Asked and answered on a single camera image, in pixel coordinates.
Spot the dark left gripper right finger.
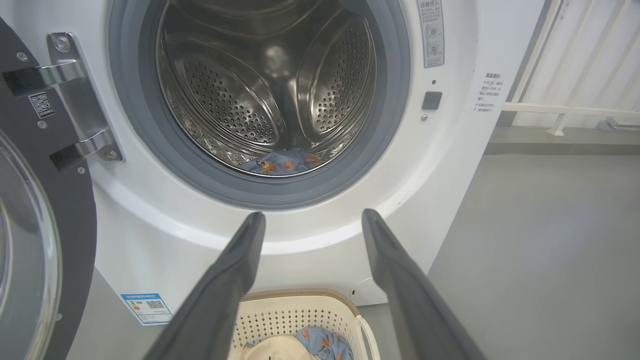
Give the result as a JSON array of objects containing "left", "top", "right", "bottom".
[{"left": 361, "top": 208, "right": 487, "bottom": 360}]

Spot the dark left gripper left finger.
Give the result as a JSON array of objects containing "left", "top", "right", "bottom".
[{"left": 142, "top": 212, "right": 267, "bottom": 360}]

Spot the blue patterned cloth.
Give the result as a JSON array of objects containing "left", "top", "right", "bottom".
[{"left": 240, "top": 326, "right": 354, "bottom": 360}]

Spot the blue patterned garment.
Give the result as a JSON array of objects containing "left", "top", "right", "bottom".
[{"left": 237, "top": 147, "right": 323, "bottom": 176}]

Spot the black round glass washer door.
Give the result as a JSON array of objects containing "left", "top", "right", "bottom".
[{"left": 0, "top": 17, "right": 97, "bottom": 360}]

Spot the white front-load washing machine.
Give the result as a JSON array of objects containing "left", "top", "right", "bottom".
[{"left": 0, "top": 0, "right": 546, "bottom": 326}]

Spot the stainless steel washing machine drum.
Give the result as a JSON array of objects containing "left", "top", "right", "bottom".
[{"left": 156, "top": 0, "right": 377, "bottom": 177}]

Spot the chrome door hinge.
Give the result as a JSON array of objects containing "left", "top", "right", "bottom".
[{"left": 2, "top": 32, "right": 124, "bottom": 171}]

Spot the round white filter cover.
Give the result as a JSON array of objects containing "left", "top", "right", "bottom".
[{"left": 350, "top": 277, "right": 388, "bottom": 306}]

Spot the blue energy label sticker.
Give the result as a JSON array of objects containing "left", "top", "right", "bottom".
[{"left": 120, "top": 293, "right": 174, "bottom": 326}]

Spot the cream perforated laundry basket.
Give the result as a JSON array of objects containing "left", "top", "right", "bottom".
[{"left": 227, "top": 289, "right": 381, "bottom": 360}]

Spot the white metal railing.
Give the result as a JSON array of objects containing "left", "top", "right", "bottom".
[{"left": 502, "top": 0, "right": 640, "bottom": 137}]

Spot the small QR code sticker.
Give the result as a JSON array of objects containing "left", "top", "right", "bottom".
[{"left": 28, "top": 91, "right": 56, "bottom": 119}]

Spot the grey warning sticker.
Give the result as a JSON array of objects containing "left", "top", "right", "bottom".
[{"left": 416, "top": 0, "right": 446, "bottom": 69}]

